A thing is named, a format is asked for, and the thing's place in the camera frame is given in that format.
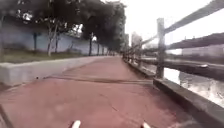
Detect distant city buildings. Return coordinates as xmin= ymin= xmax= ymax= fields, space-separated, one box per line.
xmin=125 ymin=31 xmax=224 ymax=58

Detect grass strip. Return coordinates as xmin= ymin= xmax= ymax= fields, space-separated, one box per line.
xmin=0 ymin=49 xmax=98 ymax=64

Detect row of trees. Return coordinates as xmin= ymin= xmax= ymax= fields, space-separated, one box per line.
xmin=0 ymin=0 xmax=128 ymax=58

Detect pale boundary wall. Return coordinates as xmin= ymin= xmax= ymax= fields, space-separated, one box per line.
xmin=0 ymin=20 xmax=114 ymax=57

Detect robot's own part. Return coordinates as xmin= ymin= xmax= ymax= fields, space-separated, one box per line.
xmin=141 ymin=121 xmax=152 ymax=128
xmin=69 ymin=119 xmax=82 ymax=128

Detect red paved path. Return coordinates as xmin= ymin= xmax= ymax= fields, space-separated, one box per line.
xmin=0 ymin=55 xmax=208 ymax=128

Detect river water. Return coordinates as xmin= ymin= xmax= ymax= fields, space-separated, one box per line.
xmin=141 ymin=63 xmax=224 ymax=108

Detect grey concrete kerb wall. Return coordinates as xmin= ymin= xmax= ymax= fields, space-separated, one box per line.
xmin=0 ymin=55 xmax=111 ymax=88

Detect dark wooden railing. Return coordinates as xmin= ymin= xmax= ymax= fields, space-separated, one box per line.
xmin=121 ymin=0 xmax=224 ymax=128

